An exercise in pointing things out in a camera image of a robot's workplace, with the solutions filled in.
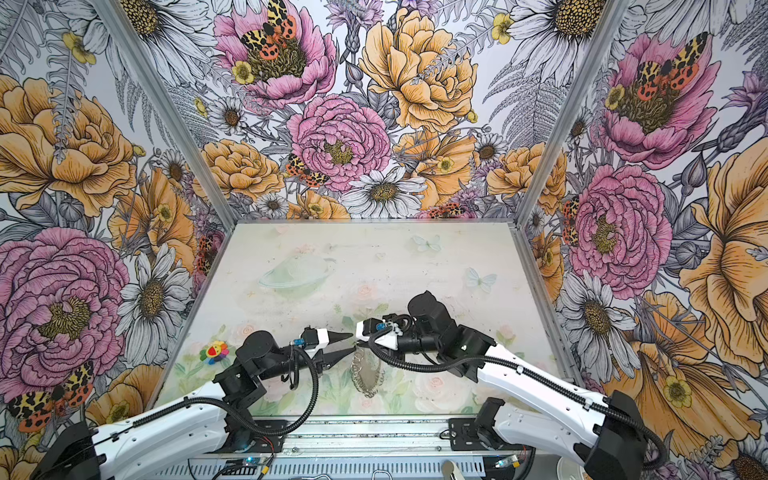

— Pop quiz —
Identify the aluminium mounting rail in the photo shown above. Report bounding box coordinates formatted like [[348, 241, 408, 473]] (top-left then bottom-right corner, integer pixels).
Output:
[[233, 413, 622, 460]]

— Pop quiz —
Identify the slotted grey cable duct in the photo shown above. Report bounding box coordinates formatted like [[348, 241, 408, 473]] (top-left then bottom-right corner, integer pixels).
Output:
[[147, 456, 486, 479]]

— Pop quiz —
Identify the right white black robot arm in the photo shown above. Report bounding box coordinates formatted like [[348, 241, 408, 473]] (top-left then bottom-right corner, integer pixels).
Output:
[[355, 291, 669, 479]]

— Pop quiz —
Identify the small circuit board with wires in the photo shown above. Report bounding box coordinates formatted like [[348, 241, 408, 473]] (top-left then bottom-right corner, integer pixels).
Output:
[[219, 458, 273, 479]]

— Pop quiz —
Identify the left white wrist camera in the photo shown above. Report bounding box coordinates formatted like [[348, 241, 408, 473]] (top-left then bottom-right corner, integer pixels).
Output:
[[298, 327, 330, 357]]

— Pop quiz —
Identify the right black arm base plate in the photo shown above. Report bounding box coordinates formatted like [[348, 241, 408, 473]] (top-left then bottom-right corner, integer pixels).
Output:
[[440, 417, 530, 453]]

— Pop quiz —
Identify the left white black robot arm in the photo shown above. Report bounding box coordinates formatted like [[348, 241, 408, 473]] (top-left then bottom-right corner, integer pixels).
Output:
[[31, 327, 352, 479]]

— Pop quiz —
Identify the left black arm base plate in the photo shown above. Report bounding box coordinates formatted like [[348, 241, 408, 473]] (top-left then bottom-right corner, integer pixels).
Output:
[[227, 418, 288, 454]]

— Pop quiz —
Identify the white paper cup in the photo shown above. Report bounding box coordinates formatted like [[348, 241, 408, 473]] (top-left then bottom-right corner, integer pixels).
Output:
[[556, 457, 586, 480]]

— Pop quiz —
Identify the colourful flower toy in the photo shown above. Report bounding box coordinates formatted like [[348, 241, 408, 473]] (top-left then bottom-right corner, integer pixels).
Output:
[[199, 340, 229, 365]]

